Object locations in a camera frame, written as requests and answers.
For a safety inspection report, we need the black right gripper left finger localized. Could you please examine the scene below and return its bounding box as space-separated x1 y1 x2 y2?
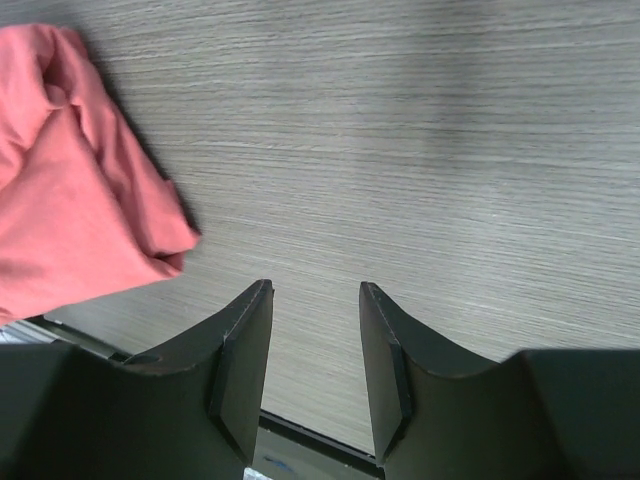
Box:
1 280 274 479

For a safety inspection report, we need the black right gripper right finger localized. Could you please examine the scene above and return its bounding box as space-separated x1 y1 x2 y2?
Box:
359 282 639 479

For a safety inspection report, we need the red t shirt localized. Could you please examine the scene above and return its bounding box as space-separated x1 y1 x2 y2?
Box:
1 24 199 323

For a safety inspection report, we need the aluminium front frame rail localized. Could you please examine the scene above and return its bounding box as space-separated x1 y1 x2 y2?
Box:
1 318 385 479

